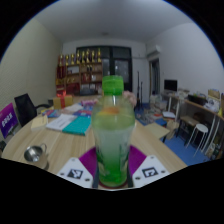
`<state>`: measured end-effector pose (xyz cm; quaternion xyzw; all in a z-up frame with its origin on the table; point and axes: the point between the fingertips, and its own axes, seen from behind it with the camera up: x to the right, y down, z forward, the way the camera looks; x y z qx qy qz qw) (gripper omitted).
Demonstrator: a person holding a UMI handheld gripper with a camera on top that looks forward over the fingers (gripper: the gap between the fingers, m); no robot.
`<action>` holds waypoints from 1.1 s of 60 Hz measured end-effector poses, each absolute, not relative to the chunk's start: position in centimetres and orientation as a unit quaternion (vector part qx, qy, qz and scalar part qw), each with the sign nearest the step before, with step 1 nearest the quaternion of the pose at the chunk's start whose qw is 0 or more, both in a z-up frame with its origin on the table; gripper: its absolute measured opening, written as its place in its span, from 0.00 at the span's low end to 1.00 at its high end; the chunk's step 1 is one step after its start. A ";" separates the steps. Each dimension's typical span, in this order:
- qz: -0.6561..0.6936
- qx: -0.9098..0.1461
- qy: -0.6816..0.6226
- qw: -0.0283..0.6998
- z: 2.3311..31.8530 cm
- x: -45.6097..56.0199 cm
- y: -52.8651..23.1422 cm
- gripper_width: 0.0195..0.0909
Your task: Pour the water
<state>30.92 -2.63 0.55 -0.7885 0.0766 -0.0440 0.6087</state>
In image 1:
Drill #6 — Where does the small metal cup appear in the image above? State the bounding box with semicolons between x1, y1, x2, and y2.
23;143;50;169

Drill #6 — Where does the green drink bottle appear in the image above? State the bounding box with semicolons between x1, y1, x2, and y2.
91;75;137;188

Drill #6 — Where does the pale yellow paper pad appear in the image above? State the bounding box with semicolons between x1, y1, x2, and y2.
30;114;49;132

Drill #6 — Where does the white booklet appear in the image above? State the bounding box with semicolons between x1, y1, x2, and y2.
45;113;78;132

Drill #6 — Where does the black framed glass door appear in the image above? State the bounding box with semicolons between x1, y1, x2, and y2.
75;45;134;93

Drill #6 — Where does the black tripod stand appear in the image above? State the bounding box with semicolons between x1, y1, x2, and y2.
134;70;144;111

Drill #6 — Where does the white round stool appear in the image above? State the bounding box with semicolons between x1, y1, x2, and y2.
185;123;209;158

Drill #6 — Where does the blue patterned book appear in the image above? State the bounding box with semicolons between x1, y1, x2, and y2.
73;109;94;118

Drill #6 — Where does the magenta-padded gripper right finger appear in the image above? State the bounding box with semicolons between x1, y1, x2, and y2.
126;145;172;189

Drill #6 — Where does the gift box with red ribbon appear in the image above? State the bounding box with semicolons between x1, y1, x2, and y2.
52;93;74;110

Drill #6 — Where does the potted flower bouquet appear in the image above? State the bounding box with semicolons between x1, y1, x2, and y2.
122;89;138;108

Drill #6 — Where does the long cluttered side desk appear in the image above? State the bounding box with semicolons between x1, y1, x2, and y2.
163;88;224;161

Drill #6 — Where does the black office chair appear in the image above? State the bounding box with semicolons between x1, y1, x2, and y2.
13;93;51;128

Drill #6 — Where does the white wall air conditioner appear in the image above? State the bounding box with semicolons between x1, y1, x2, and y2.
145;44;162;58

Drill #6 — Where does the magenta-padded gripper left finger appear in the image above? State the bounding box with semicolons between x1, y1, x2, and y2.
56;145;100;189

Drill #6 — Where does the teal book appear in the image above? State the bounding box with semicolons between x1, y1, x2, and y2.
61;115;93;137

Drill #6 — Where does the wooden shelf unit with trophies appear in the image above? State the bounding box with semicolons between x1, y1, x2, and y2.
55;48;104;96

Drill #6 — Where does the black computer monitor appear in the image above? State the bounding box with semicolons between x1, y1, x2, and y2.
163;78;179;94

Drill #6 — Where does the purple sign board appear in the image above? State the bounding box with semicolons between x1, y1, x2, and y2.
0;102;19;139

